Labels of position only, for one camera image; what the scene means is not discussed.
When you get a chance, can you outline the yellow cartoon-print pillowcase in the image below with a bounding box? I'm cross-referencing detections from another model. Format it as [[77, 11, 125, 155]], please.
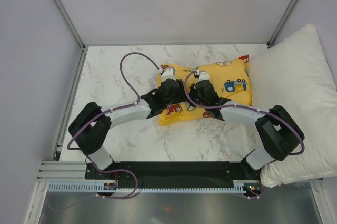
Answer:
[[158, 55, 252, 126]]

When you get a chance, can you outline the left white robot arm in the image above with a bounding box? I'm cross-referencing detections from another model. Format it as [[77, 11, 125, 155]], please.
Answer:
[[68, 79, 186, 179]]

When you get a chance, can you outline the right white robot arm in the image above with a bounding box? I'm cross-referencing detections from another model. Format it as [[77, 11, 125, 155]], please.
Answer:
[[184, 80, 305, 179]]

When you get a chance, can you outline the large white pillow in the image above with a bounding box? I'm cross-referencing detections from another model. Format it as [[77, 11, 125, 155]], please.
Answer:
[[248, 24, 336, 188]]

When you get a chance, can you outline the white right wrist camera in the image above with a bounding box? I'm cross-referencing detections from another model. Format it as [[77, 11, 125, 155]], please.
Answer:
[[193, 70, 210, 83]]

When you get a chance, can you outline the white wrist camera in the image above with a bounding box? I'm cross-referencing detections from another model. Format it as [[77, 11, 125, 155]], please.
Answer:
[[161, 67, 176, 82], [193, 70, 210, 83]]

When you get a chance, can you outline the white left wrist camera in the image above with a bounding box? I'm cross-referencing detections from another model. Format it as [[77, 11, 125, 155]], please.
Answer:
[[161, 67, 176, 82]]

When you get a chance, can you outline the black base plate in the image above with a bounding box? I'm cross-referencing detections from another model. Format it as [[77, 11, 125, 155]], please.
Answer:
[[85, 161, 261, 188]]

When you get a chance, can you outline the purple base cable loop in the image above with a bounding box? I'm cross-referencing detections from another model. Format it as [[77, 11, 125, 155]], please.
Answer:
[[89, 160, 140, 199]]

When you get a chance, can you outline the white slotted cable duct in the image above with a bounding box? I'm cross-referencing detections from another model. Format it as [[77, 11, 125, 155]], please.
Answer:
[[47, 180, 261, 193]]

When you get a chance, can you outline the left aluminium frame post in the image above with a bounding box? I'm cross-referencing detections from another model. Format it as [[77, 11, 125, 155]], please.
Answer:
[[52, 0, 86, 51]]

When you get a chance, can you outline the aluminium frame post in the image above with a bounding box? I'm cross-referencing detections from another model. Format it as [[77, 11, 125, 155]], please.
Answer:
[[267, 0, 299, 48], [52, 0, 86, 51]]

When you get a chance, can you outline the right aluminium frame post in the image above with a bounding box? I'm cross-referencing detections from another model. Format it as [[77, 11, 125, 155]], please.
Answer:
[[267, 0, 299, 48]]

